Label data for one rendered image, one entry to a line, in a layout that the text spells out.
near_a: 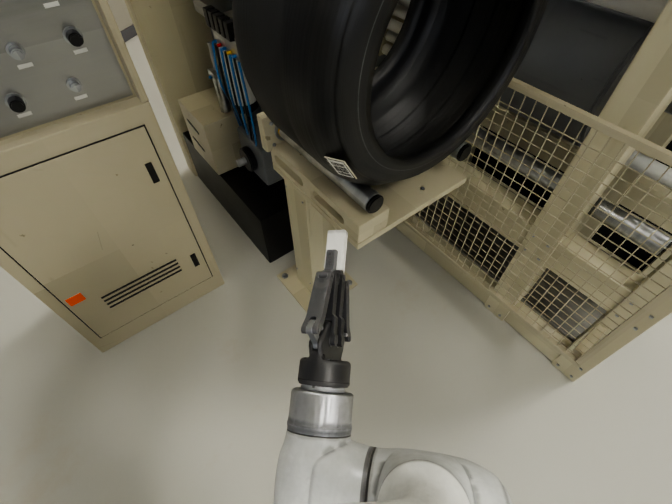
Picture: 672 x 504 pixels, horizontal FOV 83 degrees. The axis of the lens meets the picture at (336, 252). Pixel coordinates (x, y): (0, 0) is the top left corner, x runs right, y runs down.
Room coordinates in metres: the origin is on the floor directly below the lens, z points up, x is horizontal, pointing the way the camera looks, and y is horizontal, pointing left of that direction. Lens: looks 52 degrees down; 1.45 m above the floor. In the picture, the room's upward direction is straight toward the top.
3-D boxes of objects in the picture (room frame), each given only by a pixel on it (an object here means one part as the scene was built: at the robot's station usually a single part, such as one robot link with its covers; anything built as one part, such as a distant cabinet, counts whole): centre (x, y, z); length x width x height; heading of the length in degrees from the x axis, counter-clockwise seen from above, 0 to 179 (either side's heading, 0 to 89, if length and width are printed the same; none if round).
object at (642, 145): (0.81, -0.49, 0.65); 0.90 x 0.02 x 0.70; 38
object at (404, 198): (0.79, -0.08, 0.80); 0.37 x 0.36 x 0.02; 128
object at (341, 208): (0.70, 0.03, 0.83); 0.36 x 0.09 x 0.06; 38
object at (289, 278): (0.98, 0.09, 0.01); 0.27 x 0.27 x 0.02; 38
